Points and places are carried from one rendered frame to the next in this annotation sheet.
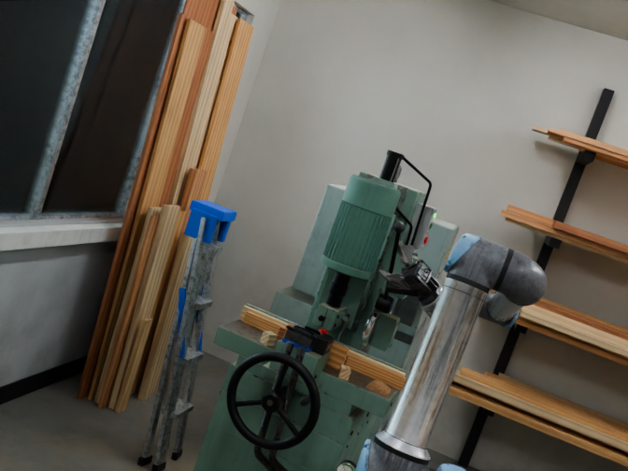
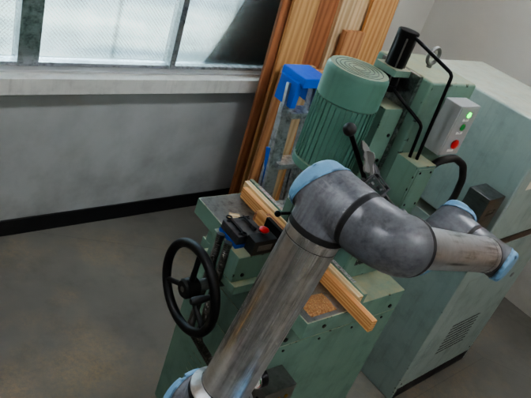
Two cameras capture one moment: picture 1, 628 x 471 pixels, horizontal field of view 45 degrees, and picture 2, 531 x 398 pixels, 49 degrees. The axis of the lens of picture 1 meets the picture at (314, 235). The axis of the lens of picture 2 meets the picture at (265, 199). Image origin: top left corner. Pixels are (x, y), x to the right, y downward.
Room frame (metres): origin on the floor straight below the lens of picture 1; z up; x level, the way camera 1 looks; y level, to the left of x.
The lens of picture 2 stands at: (1.06, -0.79, 1.92)
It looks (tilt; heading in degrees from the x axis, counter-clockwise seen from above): 30 degrees down; 29
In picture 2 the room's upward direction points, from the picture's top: 20 degrees clockwise
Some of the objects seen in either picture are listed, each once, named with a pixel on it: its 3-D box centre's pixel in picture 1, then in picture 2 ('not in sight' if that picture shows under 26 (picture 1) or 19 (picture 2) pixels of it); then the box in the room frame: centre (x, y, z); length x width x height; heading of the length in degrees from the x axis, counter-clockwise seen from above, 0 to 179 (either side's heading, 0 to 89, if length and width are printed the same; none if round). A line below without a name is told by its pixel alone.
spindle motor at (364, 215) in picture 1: (360, 226); (339, 119); (2.47, -0.14, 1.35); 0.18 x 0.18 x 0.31
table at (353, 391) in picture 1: (303, 367); (259, 258); (2.36, -0.11, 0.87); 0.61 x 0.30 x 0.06; 75
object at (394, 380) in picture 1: (332, 353); (300, 251); (2.45, -0.19, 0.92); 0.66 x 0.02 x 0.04; 75
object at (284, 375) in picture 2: not in sight; (270, 388); (2.26, -0.35, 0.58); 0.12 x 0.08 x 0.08; 165
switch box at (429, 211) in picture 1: (421, 226); (451, 126); (2.74, -0.35, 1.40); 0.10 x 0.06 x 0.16; 165
